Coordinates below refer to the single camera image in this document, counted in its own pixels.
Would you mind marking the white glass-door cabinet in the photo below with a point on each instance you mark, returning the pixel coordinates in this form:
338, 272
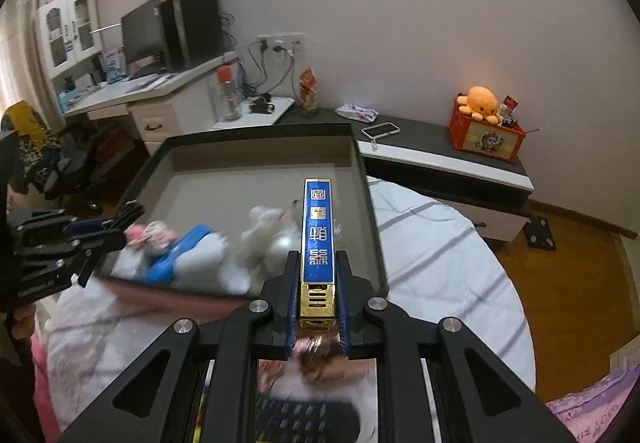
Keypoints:
65, 33

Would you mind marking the white striped tablecloth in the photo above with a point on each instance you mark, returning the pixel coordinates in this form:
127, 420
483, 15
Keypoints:
440, 273

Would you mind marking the small red white carton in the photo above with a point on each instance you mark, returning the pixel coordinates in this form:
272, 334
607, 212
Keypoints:
510, 102

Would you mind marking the black computer tower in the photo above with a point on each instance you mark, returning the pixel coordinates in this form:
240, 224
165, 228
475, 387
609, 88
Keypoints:
192, 28

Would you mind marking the black remote control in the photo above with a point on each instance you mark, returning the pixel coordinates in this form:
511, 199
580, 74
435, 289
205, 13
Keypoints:
310, 423

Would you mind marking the white desk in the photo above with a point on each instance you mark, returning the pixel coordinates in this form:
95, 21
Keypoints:
160, 118

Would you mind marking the beige curtain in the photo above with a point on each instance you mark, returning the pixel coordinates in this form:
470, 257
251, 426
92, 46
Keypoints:
15, 48

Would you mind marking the black metal bracket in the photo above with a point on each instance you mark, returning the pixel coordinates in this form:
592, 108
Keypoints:
540, 233

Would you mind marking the white nightstand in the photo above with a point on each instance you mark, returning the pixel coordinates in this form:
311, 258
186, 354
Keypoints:
250, 118

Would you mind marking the pink cat figure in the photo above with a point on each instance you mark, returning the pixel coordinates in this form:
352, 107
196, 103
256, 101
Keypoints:
150, 233

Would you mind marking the blue white carton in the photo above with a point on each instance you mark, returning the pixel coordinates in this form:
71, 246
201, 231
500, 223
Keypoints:
114, 65

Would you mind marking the pink bed cover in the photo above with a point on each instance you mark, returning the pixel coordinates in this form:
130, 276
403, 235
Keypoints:
45, 388

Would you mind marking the pink storage box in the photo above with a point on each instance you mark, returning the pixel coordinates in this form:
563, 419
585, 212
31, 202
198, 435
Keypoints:
225, 173

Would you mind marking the red snack bag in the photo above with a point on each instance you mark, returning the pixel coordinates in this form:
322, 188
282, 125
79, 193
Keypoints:
308, 90

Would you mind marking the black white low cabinet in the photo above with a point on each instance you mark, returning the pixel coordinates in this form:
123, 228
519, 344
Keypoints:
440, 148

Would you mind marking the clear bottle orange cap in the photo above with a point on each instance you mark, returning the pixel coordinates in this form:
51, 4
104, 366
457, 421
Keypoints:
227, 93

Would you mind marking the yellow patterned cloth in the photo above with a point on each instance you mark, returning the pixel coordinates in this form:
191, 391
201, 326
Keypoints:
27, 125

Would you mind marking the small black device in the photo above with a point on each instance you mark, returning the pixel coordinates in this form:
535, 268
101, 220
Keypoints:
262, 105

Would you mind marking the blue gold slim box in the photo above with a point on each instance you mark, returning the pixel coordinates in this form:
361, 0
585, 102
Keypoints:
316, 233

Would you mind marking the blue tube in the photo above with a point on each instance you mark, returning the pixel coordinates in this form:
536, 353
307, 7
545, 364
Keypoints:
175, 258

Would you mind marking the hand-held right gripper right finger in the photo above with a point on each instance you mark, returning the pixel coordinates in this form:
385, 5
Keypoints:
342, 323

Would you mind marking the black monitor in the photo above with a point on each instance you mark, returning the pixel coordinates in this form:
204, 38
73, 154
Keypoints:
145, 30

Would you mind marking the person's left hand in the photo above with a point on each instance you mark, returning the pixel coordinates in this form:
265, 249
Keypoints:
21, 323

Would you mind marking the black office chair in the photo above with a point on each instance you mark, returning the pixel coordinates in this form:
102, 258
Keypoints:
65, 168

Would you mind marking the white plastic packet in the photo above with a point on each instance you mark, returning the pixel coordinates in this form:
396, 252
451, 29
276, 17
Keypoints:
356, 112

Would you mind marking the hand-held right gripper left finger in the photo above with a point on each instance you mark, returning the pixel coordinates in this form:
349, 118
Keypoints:
292, 323

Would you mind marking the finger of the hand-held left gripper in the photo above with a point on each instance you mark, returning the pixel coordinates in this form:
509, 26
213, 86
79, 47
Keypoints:
100, 245
85, 226

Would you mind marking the red picture storage box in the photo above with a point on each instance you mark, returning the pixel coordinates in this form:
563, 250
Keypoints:
487, 140

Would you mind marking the smartphone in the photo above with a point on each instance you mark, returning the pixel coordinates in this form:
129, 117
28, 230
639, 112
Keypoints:
382, 130

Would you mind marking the orange octopus plush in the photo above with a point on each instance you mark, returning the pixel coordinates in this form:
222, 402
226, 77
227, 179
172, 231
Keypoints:
480, 100

